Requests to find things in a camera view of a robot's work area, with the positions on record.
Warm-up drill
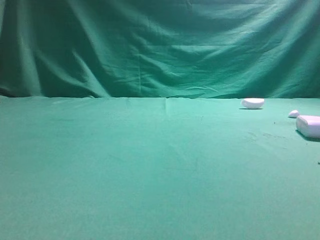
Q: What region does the white bluetooth earphone case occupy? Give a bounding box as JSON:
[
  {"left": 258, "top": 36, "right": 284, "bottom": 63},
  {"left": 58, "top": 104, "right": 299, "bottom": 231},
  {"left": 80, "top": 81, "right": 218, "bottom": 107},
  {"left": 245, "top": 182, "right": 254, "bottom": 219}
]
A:
[{"left": 296, "top": 115, "right": 320, "bottom": 139}]

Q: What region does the white oval earphone case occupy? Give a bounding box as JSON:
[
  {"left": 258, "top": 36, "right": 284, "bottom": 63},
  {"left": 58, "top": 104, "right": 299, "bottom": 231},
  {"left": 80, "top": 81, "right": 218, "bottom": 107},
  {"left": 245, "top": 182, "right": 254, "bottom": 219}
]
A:
[{"left": 241, "top": 98, "right": 265, "bottom": 110}]

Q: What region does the green table cloth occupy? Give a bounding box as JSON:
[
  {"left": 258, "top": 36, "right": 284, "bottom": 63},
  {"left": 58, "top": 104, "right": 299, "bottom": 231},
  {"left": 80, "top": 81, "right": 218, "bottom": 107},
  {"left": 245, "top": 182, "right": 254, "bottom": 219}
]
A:
[{"left": 0, "top": 97, "right": 320, "bottom": 240}]

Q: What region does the green backdrop cloth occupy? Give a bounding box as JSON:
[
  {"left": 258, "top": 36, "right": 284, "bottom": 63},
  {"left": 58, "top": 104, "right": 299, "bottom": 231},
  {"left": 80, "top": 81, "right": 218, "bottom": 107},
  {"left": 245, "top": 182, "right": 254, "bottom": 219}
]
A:
[{"left": 0, "top": 0, "right": 320, "bottom": 99}]

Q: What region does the small white earbud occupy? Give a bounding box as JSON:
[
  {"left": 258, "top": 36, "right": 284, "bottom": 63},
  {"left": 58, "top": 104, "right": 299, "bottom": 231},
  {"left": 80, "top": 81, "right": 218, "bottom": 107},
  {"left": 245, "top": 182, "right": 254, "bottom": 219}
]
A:
[{"left": 288, "top": 110, "right": 300, "bottom": 119}]

